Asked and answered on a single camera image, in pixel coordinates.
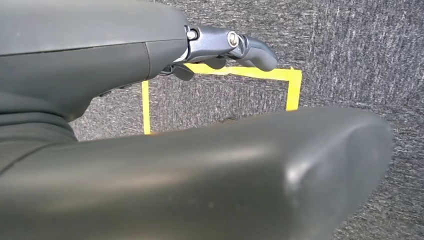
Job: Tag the yellow floor tape square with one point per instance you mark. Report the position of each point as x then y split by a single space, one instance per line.
293 89

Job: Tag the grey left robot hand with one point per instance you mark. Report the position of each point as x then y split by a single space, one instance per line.
198 182

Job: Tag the left robot arm sleeve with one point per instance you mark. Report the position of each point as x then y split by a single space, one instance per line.
26 139

